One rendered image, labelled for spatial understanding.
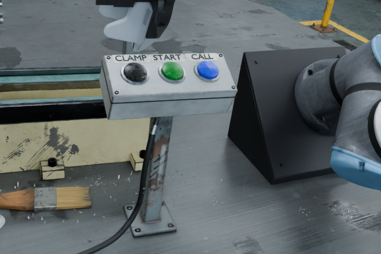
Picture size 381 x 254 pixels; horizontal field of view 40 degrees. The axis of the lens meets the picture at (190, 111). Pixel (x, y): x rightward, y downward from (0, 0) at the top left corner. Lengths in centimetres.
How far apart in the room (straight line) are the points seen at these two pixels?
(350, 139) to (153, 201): 31
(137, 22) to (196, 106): 17
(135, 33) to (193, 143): 49
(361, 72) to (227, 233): 34
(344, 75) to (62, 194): 52
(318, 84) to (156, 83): 40
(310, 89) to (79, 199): 46
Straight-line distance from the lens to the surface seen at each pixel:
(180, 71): 68
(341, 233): 91
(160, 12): 54
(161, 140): 74
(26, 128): 89
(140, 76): 66
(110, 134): 92
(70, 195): 87
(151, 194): 79
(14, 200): 86
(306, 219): 91
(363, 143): 81
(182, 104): 68
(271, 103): 99
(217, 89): 68
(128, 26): 57
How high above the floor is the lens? 135
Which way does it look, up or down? 28 degrees down
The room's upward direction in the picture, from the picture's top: 8 degrees clockwise
